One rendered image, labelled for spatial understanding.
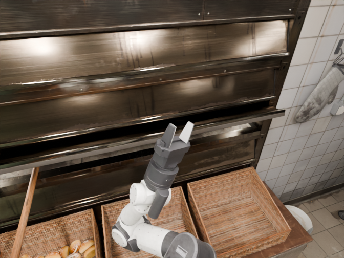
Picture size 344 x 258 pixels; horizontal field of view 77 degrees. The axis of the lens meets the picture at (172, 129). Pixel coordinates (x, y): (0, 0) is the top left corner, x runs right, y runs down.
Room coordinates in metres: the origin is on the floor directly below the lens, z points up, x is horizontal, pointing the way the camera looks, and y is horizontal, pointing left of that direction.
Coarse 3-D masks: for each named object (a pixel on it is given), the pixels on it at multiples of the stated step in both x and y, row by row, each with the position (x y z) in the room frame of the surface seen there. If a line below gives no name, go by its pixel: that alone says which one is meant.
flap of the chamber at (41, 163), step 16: (208, 112) 1.13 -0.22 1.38; (224, 112) 1.12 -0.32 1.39; (240, 112) 1.11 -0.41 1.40; (256, 112) 1.10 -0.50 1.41; (128, 128) 0.96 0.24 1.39; (144, 128) 0.95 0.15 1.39; (160, 128) 0.94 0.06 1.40; (176, 128) 0.93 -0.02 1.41; (208, 128) 0.93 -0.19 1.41; (32, 144) 0.83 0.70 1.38; (48, 144) 0.82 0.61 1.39; (64, 144) 0.82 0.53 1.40; (80, 144) 0.81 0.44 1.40; (96, 144) 0.80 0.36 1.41; (128, 144) 0.80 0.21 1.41; (144, 144) 0.82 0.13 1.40; (0, 160) 0.70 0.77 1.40; (48, 160) 0.69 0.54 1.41; (64, 160) 0.70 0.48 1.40
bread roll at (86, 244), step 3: (87, 240) 0.72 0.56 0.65; (90, 240) 0.72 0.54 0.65; (84, 243) 0.70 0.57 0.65; (87, 243) 0.70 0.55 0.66; (90, 243) 0.70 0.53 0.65; (93, 243) 0.71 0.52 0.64; (81, 246) 0.68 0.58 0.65; (84, 246) 0.68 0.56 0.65; (87, 246) 0.68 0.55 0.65; (90, 246) 0.69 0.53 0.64; (81, 249) 0.67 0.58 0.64; (84, 249) 0.67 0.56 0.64; (81, 252) 0.66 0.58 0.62
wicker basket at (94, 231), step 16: (48, 224) 0.73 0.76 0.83; (80, 224) 0.77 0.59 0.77; (96, 224) 0.79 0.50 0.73; (32, 240) 0.67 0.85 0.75; (48, 240) 0.69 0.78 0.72; (64, 240) 0.71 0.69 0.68; (96, 240) 0.65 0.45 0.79; (0, 256) 0.58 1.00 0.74; (32, 256) 0.63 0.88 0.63; (96, 256) 0.56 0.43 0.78
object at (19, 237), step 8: (32, 176) 0.78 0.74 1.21; (32, 184) 0.73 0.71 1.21; (32, 192) 0.68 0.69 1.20; (24, 208) 0.59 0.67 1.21; (24, 216) 0.55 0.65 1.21; (24, 224) 0.51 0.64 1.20; (16, 232) 0.48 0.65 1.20; (24, 232) 0.48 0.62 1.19; (16, 240) 0.44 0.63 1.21; (16, 248) 0.41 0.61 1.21; (16, 256) 0.38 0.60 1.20
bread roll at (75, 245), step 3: (75, 240) 0.71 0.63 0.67; (78, 240) 0.71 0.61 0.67; (72, 243) 0.69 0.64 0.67; (75, 243) 0.69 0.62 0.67; (78, 243) 0.69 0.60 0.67; (72, 246) 0.68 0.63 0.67; (75, 246) 0.67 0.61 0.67; (78, 246) 0.68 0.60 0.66; (69, 249) 0.67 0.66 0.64; (72, 249) 0.66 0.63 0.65; (75, 249) 0.66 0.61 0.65; (78, 249) 0.67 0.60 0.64; (72, 252) 0.65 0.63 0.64; (75, 252) 0.65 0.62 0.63
